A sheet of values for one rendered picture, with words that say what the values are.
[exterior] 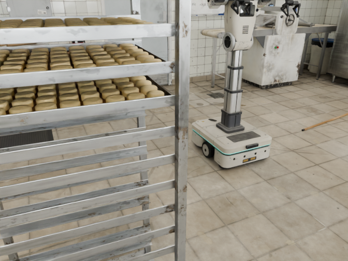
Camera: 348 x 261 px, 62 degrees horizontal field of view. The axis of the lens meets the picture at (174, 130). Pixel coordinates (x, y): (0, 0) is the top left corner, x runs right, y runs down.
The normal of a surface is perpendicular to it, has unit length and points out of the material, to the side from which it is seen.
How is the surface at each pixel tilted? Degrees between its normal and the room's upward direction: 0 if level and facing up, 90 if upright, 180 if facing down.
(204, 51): 90
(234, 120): 90
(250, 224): 0
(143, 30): 90
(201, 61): 90
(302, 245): 0
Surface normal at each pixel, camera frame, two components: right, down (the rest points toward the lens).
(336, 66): -0.91, 0.18
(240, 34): 0.42, 0.38
